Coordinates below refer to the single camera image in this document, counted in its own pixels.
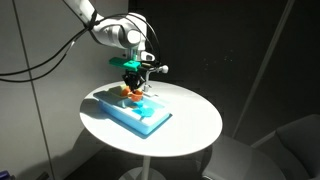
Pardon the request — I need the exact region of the grey toy faucet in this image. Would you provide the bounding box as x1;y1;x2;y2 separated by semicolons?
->
143;64;170;98

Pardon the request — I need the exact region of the orange toy plate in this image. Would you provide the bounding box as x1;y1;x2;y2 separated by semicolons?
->
119;85;132;98

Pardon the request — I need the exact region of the blue toy mug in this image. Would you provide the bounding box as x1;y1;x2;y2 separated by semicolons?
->
133;100;146;110

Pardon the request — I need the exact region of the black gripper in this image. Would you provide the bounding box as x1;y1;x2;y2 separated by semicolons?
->
121;68;148;93

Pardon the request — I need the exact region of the white table pedestal base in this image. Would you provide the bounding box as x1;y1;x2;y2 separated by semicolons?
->
118;154;168;180

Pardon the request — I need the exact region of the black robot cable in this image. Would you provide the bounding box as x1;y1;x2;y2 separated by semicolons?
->
0;11;163;84

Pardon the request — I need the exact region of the yellow toy dish rack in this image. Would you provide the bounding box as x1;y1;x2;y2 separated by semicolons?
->
107;85;129;98

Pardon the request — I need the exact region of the light blue toy sink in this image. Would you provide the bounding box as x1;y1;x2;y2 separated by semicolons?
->
92;84;174;136

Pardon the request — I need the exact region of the blue toy plate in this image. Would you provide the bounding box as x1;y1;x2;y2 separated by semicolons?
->
137;107;157;118

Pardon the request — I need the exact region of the orange toy mug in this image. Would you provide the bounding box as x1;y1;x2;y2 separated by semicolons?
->
129;89;145;103

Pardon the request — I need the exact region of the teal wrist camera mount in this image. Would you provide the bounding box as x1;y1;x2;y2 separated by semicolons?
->
108;56;142;72

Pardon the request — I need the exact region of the dark grey office chair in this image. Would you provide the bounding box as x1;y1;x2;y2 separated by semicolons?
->
200;113;320;180

